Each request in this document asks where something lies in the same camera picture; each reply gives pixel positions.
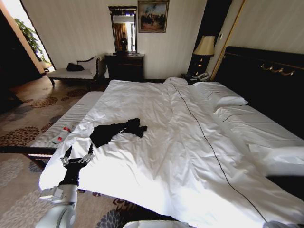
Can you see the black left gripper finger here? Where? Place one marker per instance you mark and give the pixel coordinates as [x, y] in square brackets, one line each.
[90, 149]
[68, 153]

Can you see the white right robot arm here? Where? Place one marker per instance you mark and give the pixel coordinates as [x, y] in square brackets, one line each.
[282, 225]

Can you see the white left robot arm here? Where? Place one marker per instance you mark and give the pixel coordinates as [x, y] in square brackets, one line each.
[62, 211]

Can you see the striped white bed bench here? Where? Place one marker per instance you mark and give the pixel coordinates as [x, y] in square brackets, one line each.
[69, 118]

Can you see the red and white bottle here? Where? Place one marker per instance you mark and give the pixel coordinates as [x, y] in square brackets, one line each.
[62, 135]

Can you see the black garment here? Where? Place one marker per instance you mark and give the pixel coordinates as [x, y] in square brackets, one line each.
[104, 135]

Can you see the white duvet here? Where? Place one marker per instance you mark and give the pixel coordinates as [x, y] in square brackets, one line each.
[166, 147]

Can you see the white chaise longue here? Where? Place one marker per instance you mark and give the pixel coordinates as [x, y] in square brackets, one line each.
[71, 74]

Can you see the black bag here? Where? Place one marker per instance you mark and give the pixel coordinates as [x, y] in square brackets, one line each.
[74, 67]

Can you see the dark wooden dresser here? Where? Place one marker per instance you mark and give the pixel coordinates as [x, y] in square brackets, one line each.
[124, 67]

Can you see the white robot front shell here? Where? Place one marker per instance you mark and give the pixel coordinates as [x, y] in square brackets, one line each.
[161, 224]

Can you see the person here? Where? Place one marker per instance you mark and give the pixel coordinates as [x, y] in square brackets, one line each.
[123, 42]

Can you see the dark nightstand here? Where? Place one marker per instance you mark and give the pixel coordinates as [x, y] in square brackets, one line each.
[190, 81]

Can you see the green potted plant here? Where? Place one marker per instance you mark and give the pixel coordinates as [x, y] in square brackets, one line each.
[29, 38]

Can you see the white telephone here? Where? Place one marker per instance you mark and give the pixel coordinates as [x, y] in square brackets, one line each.
[203, 76]

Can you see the white pillow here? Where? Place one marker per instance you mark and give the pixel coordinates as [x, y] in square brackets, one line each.
[285, 161]
[221, 95]

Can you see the gold framed painting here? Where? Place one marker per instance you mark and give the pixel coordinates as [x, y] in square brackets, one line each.
[153, 16]

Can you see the cream shade table lamp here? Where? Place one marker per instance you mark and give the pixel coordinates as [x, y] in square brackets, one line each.
[204, 46]

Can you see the dark wooden headboard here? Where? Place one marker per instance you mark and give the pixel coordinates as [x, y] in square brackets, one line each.
[266, 83]

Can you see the dark framed wall mirror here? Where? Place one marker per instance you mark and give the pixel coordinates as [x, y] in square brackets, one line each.
[125, 28]

